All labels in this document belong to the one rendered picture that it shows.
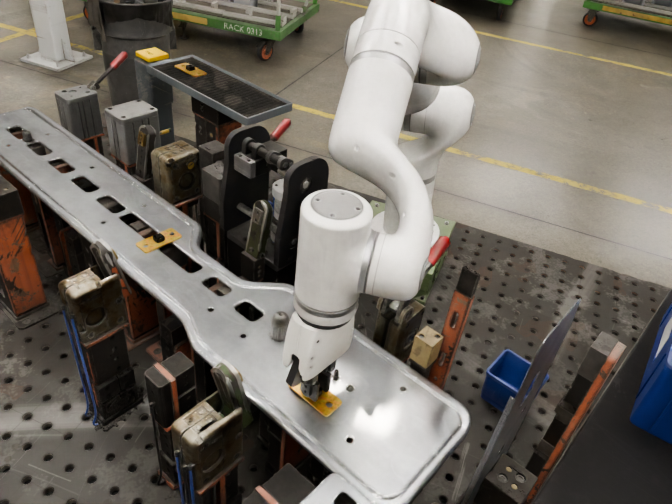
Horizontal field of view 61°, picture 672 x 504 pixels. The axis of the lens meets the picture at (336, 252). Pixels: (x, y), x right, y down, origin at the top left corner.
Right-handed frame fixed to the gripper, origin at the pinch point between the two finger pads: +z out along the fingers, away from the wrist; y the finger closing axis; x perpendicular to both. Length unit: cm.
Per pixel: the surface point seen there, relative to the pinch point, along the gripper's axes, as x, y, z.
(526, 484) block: 30.9, -4.2, -4.8
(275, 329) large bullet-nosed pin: -12.2, -3.4, 0.6
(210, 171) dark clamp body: -51, -21, -5
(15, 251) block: -76, 12, 15
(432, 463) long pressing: 19.4, -3.7, 3.4
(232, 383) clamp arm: -3.8, 12.6, -7.0
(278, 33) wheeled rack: -293, -277, 77
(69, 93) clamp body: -105, -20, -3
